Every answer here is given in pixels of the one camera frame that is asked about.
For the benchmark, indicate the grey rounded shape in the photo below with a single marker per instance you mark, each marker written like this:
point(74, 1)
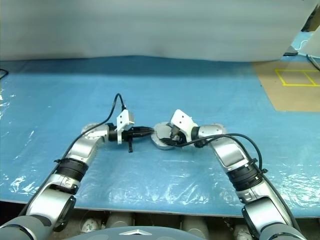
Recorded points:
point(195, 223)
point(119, 220)

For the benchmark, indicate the white slanted background panel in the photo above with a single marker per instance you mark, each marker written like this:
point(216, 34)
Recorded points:
point(313, 42)

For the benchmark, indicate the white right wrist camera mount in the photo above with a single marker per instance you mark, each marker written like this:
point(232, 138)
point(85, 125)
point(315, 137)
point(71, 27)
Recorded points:
point(183, 122)

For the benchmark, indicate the grey robot torso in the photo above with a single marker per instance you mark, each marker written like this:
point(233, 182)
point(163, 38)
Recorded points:
point(140, 233)

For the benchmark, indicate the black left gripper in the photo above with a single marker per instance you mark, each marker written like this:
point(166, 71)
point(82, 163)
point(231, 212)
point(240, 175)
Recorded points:
point(130, 135)

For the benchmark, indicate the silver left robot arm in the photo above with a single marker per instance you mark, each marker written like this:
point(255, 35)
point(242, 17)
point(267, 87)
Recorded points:
point(80, 150)

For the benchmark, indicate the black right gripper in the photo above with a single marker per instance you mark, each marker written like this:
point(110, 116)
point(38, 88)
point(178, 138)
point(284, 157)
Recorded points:
point(180, 138)

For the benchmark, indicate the blue film-covered table mat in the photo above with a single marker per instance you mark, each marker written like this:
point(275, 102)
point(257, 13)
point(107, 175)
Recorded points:
point(160, 82)

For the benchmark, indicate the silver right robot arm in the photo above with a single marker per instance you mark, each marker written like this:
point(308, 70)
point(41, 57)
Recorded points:
point(230, 150)

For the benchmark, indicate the white rounded shape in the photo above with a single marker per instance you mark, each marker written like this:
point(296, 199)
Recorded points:
point(88, 225)
point(241, 231)

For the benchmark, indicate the brown cardboard board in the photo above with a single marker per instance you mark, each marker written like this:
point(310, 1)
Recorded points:
point(287, 95)

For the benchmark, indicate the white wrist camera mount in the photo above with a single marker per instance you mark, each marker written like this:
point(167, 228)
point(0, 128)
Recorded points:
point(183, 122)
point(122, 122)

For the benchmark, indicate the white backdrop sheet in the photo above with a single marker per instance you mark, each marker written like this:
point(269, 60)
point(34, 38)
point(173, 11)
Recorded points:
point(150, 25)

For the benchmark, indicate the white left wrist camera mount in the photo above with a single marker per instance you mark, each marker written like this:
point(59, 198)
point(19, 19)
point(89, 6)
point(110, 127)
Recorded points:
point(122, 122)

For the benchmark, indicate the dark flat background object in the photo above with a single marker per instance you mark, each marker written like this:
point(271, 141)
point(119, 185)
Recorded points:
point(290, 51)

